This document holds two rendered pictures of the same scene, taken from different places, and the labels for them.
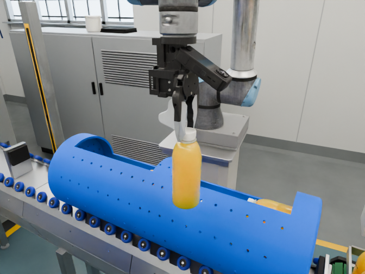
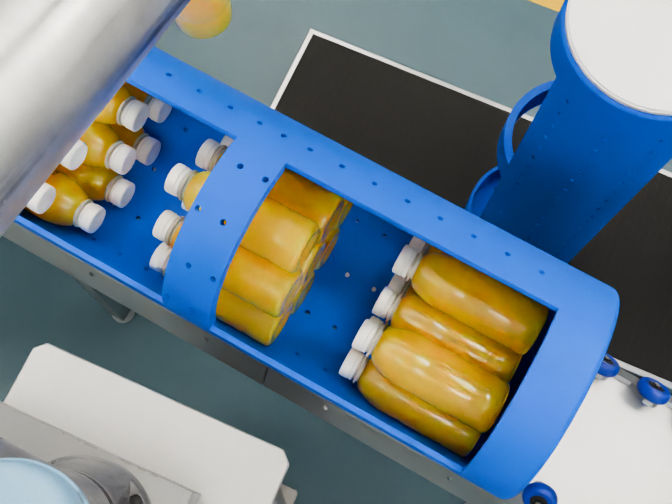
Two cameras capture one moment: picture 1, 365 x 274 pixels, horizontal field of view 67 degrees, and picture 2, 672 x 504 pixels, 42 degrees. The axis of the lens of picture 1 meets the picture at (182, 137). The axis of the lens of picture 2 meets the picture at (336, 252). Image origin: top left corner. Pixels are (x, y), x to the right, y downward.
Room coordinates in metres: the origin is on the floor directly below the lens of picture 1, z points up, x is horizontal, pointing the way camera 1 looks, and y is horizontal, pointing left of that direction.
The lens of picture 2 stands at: (1.10, 0.13, 2.13)
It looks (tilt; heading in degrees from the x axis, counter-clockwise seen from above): 73 degrees down; 176
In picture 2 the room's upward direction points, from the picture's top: 5 degrees clockwise
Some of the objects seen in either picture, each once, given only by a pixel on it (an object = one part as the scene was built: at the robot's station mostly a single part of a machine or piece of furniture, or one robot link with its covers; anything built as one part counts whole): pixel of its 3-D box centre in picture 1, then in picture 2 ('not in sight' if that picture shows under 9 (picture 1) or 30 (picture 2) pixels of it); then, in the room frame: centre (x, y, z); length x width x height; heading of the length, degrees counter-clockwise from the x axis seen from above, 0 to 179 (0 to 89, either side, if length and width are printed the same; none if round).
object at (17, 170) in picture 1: (19, 160); not in sight; (1.15, 0.79, 1.00); 0.10 x 0.04 x 0.15; 151
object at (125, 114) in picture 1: (115, 103); not in sight; (2.86, 0.73, 0.72); 2.15 x 0.54 x 1.45; 67
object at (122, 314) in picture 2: not in sight; (93, 278); (0.61, -0.35, 0.31); 0.06 x 0.06 x 0.63; 61
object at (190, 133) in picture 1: (187, 134); not in sight; (0.55, -0.01, 1.43); 0.04 x 0.04 x 0.02
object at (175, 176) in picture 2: not in sight; (178, 180); (0.71, -0.04, 1.14); 0.04 x 0.02 x 0.04; 151
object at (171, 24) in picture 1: (177, 25); not in sight; (0.57, 0.01, 1.65); 0.08 x 0.08 x 0.05
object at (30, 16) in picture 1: (60, 152); not in sight; (1.52, 0.77, 0.85); 0.06 x 0.06 x 1.70; 61
